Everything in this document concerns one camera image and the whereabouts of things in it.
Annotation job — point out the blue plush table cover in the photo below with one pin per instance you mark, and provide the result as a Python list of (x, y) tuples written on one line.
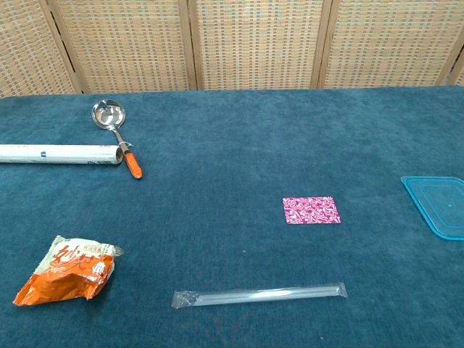
[(232, 181)]

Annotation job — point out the clear wrapped straw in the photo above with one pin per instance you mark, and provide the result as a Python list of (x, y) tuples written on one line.
[(261, 293)]

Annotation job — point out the pink patterned card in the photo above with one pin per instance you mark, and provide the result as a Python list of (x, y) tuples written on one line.
[(311, 211)]

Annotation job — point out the white film roll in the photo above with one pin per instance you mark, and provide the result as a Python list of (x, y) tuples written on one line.
[(54, 154)]

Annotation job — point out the translucent blue plastic lid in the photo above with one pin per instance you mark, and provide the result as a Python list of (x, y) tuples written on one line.
[(442, 206)]

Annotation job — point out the woven rattan screen panel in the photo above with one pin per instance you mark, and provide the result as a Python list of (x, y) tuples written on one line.
[(127, 43), (29, 47), (257, 43), (391, 43)]

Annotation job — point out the orange white snack bag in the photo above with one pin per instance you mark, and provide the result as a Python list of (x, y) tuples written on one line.
[(65, 282)]

